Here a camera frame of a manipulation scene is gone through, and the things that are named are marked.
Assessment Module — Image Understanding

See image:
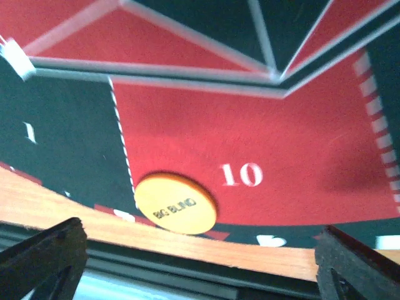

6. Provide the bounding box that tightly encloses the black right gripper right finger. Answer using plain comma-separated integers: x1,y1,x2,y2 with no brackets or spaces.
315,225,399,299

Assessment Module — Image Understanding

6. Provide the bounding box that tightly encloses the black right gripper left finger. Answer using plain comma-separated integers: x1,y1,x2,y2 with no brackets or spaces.
1,217,88,299

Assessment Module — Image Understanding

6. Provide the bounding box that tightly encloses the orange big blind button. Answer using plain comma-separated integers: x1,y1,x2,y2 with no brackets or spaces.
134,172,218,234

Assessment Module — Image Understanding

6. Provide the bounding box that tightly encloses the round red black poker mat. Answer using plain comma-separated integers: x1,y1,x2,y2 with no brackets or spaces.
1,1,399,250

